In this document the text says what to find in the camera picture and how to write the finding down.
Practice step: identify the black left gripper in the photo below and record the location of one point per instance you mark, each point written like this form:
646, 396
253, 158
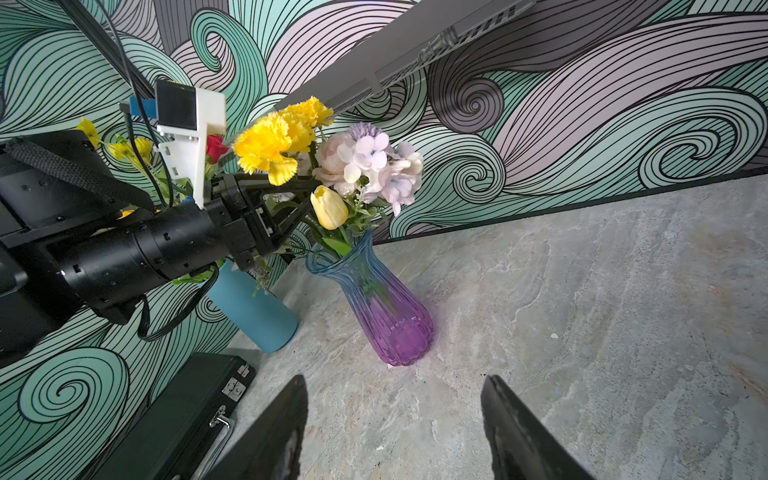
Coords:
246, 222

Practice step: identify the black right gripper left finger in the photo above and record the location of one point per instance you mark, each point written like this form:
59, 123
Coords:
271, 447

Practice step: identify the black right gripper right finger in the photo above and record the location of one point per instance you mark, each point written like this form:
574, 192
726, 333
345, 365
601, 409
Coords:
521, 447

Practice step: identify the purple glass vase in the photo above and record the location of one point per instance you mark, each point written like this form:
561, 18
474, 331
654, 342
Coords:
398, 326

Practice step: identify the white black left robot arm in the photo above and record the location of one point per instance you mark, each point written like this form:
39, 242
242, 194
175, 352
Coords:
74, 236

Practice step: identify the teal ceramic vase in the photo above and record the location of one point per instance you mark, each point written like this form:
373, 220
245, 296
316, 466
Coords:
261, 316

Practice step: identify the yellow carnation flower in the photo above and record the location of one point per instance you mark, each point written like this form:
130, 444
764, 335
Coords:
302, 120
264, 148

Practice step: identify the mixed rose bouquet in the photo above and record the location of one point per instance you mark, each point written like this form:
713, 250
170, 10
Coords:
139, 152

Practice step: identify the pink lilac flower bunch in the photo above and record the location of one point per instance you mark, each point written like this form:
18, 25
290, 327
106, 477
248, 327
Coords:
361, 163

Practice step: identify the black case with handle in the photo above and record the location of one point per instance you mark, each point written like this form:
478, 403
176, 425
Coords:
170, 439

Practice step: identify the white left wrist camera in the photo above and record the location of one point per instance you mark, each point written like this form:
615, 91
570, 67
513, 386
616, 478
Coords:
186, 116

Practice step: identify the black left corner post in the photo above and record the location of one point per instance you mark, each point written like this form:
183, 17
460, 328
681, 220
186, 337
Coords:
92, 18

